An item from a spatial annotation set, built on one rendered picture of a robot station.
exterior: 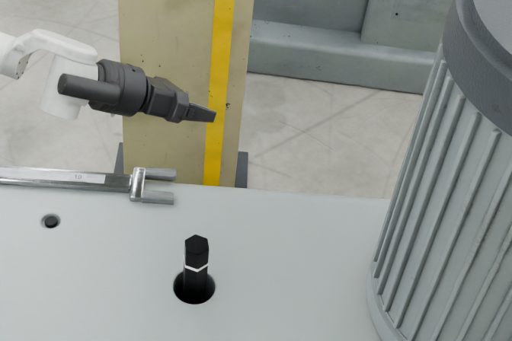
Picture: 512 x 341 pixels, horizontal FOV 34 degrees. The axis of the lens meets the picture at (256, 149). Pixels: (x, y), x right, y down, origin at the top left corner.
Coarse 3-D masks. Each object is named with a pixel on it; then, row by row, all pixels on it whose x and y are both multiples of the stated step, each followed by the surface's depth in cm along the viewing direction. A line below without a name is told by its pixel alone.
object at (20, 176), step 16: (0, 176) 79; (16, 176) 80; (32, 176) 80; (48, 176) 80; (64, 176) 80; (80, 176) 80; (96, 176) 81; (112, 176) 81; (128, 176) 81; (144, 176) 81; (160, 176) 81; (176, 176) 82; (128, 192) 80; (144, 192) 80; (160, 192) 80
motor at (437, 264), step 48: (480, 0) 52; (480, 48) 50; (432, 96) 57; (480, 96) 50; (432, 144) 58; (480, 144) 53; (432, 192) 59; (480, 192) 54; (384, 240) 69; (432, 240) 60; (480, 240) 56; (384, 288) 70; (432, 288) 62; (480, 288) 59; (384, 336) 71; (432, 336) 65; (480, 336) 62
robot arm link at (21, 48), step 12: (24, 36) 136; (36, 36) 135; (48, 36) 135; (60, 36) 139; (12, 48) 135; (24, 48) 135; (36, 48) 135; (48, 48) 135; (60, 48) 135; (72, 48) 135; (84, 48) 136; (12, 60) 136; (24, 60) 139; (84, 60) 136; (12, 72) 137
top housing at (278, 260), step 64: (0, 192) 79; (64, 192) 80; (192, 192) 81; (256, 192) 82; (0, 256) 74; (64, 256) 75; (128, 256) 75; (256, 256) 77; (320, 256) 77; (0, 320) 70; (64, 320) 70; (128, 320) 71; (192, 320) 71; (256, 320) 72; (320, 320) 72
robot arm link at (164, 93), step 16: (128, 64) 144; (128, 80) 141; (144, 80) 143; (160, 80) 151; (128, 96) 141; (144, 96) 143; (160, 96) 144; (176, 96) 145; (112, 112) 143; (128, 112) 144; (144, 112) 145; (160, 112) 146; (176, 112) 145
